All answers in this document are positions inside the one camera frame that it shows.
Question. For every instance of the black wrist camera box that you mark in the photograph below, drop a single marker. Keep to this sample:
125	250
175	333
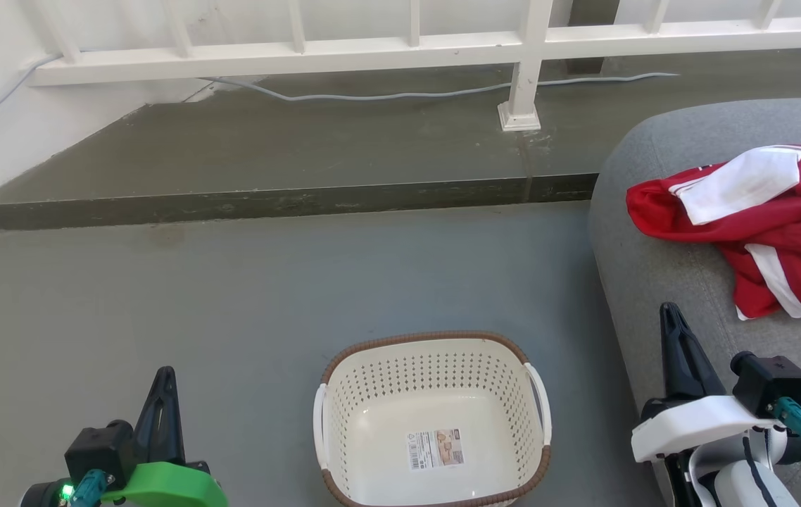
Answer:
770	391
99	451

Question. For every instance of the red garment white panel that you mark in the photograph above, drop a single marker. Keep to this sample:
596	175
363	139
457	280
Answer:
738	183

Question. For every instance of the white metal railing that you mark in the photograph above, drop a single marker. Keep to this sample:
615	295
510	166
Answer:
527	42

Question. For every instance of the grey fabric sofa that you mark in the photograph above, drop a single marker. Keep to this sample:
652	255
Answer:
661	274

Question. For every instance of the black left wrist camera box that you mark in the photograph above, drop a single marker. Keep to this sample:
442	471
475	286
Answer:
99	451

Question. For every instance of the cream perforated laundry basket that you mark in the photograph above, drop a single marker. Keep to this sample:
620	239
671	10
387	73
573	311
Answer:
436	394

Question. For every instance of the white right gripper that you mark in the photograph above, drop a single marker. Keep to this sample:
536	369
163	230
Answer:
696	422

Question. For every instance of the paper label sticker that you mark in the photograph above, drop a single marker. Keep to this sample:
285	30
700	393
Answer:
434	448

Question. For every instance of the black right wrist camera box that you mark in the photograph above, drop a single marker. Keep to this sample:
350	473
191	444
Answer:
770	391

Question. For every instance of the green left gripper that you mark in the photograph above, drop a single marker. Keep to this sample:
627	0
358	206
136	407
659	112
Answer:
161	487

